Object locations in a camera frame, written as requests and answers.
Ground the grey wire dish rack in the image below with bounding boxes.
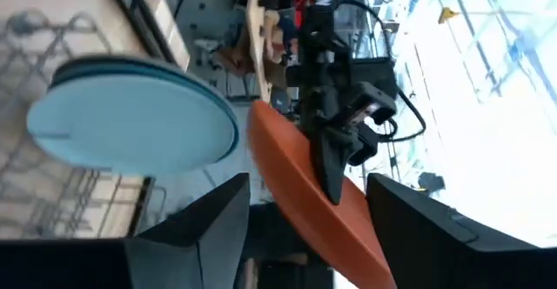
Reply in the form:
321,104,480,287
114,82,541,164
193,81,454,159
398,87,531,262
0,9,169,240

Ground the wooden table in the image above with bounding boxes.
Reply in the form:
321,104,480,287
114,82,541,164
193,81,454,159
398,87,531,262
245,0,274,104

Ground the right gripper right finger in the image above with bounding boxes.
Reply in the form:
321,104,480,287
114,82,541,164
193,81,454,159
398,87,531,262
366,173,541,289

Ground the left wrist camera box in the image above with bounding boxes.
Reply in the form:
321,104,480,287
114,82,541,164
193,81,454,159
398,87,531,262
346,81,398,167

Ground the orange plate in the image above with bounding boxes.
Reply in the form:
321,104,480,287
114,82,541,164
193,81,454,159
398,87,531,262
246,100,398,289

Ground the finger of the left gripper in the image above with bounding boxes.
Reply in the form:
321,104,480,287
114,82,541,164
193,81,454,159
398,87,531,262
313,125,350,206

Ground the light blue plate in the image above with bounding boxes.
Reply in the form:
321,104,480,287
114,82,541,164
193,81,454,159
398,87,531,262
25,74,236,178

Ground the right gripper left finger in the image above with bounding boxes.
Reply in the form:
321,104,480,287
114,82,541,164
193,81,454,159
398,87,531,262
124,172,252,289

